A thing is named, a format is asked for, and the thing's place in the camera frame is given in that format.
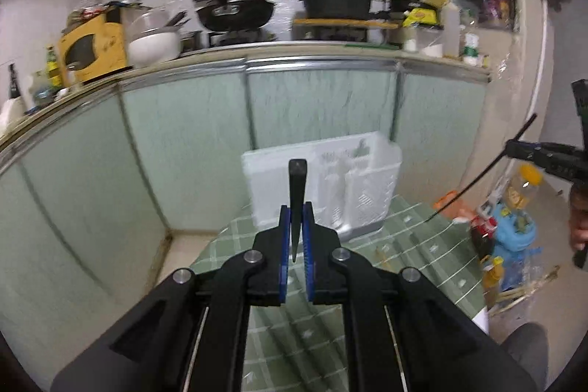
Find black frying pan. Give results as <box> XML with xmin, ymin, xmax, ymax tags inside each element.
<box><xmin>196</xmin><ymin>0</ymin><xmax>275</xmax><ymax>32</ymax></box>

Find black cooking pot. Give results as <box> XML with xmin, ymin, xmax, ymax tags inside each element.
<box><xmin>297</xmin><ymin>0</ymin><xmax>385</xmax><ymax>21</ymax></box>

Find yellow appliance on counter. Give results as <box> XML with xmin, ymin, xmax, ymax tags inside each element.
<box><xmin>58</xmin><ymin>8</ymin><xmax>130</xmax><ymax>83</ymax></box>

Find white utensil holder rack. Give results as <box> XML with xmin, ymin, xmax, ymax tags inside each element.
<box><xmin>241</xmin><ymin>132</ymin><xmax>403</xmax><ymax>241</ymax></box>

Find green checkered tablecloth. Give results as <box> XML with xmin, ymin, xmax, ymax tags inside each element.
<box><xmin>180</xmin><ymin>198</ymin><xmax>502</xmax><ymax>391</ymax></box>

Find green label bottle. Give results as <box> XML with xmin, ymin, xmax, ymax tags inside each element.
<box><xmin>462</xmin><ymin>32</ymin><xmax>479</xmax><ymax>66</ymax></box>

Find wooden cutting board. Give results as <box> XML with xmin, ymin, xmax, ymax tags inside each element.
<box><xmin>292</xmin><ymin>18</ymin><xmax>402</xmax><ymax>30</ymax></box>

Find white squeeze bottle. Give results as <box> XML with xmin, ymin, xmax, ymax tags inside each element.
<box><xmin>441</xmin><ymin>0</ymin><xmax>460</xmax><ymax>59</ymax></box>

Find yellow lid plastic jar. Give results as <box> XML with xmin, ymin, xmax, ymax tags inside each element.
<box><xmin>502</xmin><ymin>163</ymin><xmax>543</xmax><ymax>210</ymax></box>

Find white bowl on counter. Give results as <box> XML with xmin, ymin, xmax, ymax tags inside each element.
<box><xmin>128</xmin><ymin>31</ymin><xmax>182</xmax><ymax>68</ymax></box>

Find orange plastic bag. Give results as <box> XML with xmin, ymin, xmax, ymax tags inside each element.
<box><xmin>433</xmin><ymin>190</ymin><xmax>476</xmax><ymax>221</ymax></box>

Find person right hand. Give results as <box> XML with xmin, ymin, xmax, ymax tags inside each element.
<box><xmin>569</xmin><ymin>185</ymin><xmax>588</xmax><ymax>251</ymax></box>

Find blue plastic toy container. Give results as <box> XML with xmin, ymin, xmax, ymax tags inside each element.
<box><xmin>491</xmin><ymin>201</ymin><xmax>537</xmax><ymax>291</ymax></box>

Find green glass bottle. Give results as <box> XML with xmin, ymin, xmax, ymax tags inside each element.
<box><xmin>46</xmin><ymin>45</ymin><xmax>63</xmax><ymax>90</ymax></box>

